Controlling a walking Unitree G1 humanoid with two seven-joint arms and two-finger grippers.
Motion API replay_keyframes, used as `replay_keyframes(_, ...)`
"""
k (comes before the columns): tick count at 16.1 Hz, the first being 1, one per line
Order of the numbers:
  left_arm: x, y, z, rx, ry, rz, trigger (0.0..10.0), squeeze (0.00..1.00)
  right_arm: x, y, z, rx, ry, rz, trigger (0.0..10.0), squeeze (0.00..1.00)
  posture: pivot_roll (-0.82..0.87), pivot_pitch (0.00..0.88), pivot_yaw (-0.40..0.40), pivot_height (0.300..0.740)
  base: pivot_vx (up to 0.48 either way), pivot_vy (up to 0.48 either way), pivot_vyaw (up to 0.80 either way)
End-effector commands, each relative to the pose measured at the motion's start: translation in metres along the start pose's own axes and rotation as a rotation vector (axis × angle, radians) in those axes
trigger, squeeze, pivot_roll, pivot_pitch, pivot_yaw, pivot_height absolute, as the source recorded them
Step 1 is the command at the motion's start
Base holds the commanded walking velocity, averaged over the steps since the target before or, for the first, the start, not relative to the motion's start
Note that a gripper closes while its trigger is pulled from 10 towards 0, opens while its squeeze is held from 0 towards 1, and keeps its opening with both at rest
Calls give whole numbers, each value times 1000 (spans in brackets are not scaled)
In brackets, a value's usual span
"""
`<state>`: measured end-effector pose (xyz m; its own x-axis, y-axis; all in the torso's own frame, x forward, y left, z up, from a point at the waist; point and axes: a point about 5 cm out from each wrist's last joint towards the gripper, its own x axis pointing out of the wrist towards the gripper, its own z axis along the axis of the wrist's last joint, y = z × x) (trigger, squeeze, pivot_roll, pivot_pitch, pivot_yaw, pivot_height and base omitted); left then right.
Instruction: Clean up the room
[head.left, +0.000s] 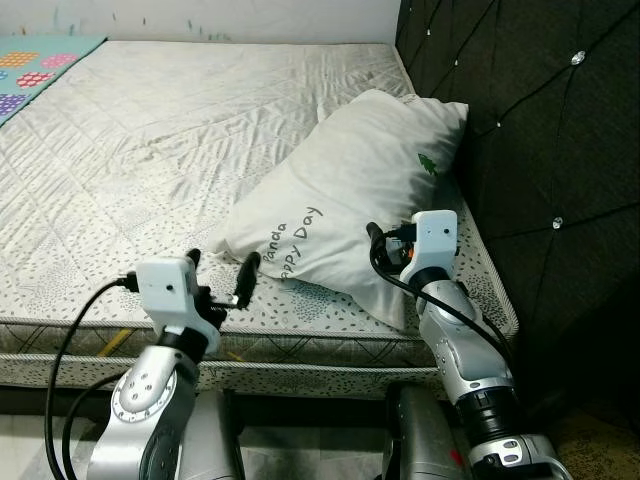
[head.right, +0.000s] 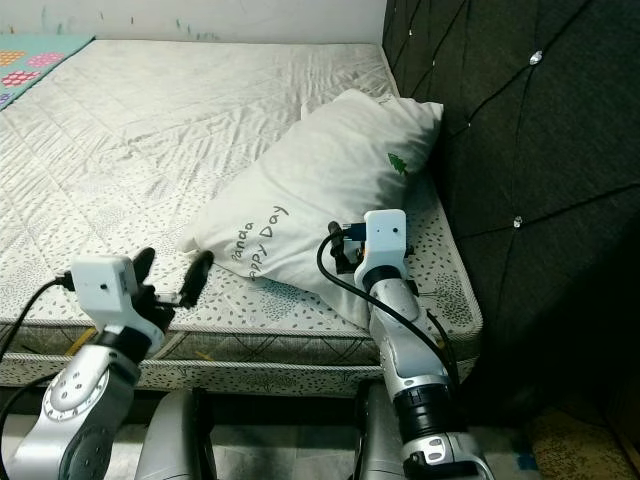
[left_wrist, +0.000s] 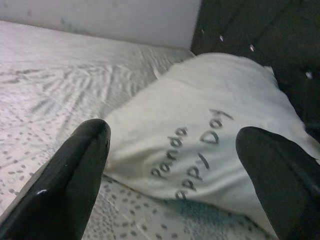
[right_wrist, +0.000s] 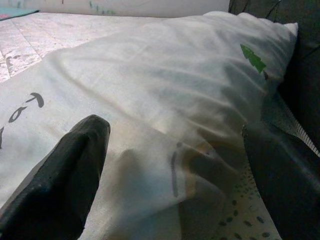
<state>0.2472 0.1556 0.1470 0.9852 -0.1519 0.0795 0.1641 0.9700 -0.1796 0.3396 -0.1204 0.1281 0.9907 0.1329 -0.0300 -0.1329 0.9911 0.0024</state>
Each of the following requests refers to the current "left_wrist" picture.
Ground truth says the grey quilted mattress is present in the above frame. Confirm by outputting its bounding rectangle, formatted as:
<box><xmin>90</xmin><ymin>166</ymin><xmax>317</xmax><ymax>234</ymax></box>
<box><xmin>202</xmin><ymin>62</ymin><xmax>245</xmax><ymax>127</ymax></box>
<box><xmin>0</xmin><ymin>19</ymin><xmax>276</xmax><ymax>240</ymax></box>

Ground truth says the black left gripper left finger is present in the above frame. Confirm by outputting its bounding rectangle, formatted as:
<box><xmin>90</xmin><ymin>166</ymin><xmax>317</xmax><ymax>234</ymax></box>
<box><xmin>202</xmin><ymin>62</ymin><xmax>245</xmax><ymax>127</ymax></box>
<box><xmin>0</xmin><ymin>118</ymin><xmax>112</xmax><ymax>240</ymax></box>

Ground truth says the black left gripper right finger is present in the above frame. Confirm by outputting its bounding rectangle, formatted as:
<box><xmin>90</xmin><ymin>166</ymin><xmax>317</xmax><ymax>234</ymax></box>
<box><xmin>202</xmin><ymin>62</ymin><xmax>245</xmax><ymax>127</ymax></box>
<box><xmin>235</xmin><ymin>126</ymin><xmax>320</xmax><ymax>240</ymax></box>

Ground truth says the black tufted headboard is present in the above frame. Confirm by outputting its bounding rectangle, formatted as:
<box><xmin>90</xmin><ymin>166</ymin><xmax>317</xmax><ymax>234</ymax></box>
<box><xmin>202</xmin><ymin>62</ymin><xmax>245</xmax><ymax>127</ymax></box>
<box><xmin>191</xmin><ymin>0</ymin><xmax>320</xmax><ymax>146</ymax></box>

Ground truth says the white pillow with black lettering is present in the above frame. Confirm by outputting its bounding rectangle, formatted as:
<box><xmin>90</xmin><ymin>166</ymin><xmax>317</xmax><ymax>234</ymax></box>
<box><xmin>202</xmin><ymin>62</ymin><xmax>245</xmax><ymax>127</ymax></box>
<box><xmin>103</xmin><ymin>52</ymin><xmax>320</xmax><ymax>238</ymax></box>

